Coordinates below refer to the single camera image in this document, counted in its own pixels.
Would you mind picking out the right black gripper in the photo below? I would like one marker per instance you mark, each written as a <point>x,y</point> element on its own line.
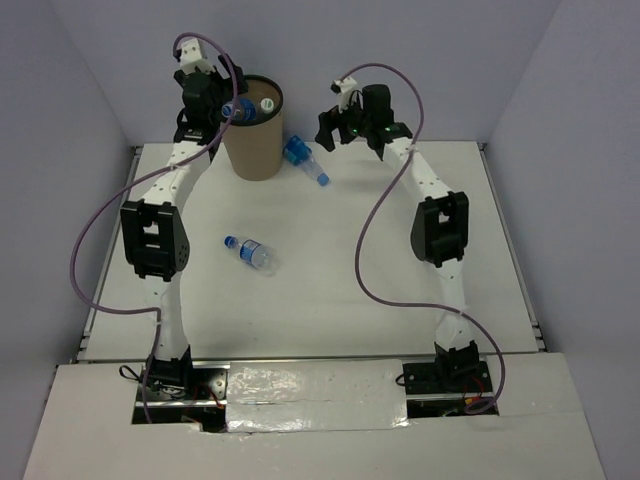
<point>331,120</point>

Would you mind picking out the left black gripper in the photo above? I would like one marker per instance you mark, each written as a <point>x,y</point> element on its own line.
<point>227,84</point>

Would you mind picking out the blue label bottle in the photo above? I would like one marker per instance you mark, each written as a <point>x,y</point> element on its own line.
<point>243,109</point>
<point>300,155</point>
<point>251,253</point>

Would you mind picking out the green label clear bottle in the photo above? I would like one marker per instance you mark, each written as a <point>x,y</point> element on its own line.
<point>267,106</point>

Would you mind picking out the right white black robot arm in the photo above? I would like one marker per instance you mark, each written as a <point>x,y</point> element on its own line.
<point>440,230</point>

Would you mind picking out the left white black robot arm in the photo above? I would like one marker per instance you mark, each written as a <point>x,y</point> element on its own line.
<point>156,244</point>

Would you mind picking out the brown cardboard cylinder bin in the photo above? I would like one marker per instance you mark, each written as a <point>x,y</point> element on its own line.
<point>255,147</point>

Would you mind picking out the blue label bottle front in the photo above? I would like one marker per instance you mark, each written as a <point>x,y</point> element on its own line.
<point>251,253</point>

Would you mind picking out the silver foil tape sheet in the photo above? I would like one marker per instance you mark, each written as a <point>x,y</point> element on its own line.
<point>315,396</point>

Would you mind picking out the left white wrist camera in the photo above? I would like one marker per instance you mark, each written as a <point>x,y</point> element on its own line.
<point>192,58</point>

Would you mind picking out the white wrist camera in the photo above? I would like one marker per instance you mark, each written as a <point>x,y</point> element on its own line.
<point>192,58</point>
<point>345,89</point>

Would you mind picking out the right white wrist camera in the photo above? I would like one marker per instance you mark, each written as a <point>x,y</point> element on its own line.
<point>345,89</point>

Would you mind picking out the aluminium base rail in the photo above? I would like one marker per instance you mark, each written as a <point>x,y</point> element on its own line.
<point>402,357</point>

